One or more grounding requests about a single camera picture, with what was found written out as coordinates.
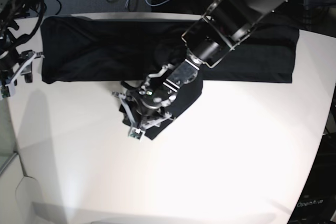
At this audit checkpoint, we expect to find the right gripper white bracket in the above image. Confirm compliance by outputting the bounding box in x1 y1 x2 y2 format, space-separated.
1 50 44 100

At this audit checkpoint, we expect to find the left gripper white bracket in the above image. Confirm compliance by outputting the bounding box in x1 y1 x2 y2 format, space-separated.
112 91 175 140

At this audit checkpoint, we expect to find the dark navy long-sleeve shirt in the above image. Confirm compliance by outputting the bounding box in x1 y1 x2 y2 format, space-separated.
40 15 300 141

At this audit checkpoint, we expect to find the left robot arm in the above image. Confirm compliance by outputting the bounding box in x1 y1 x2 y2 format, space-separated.
115 0 286 140

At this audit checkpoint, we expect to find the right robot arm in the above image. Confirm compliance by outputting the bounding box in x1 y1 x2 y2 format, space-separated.
1 0 46 100

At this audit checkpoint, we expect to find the black OpenArm case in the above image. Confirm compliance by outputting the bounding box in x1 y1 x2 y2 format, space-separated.
288 133 335 223

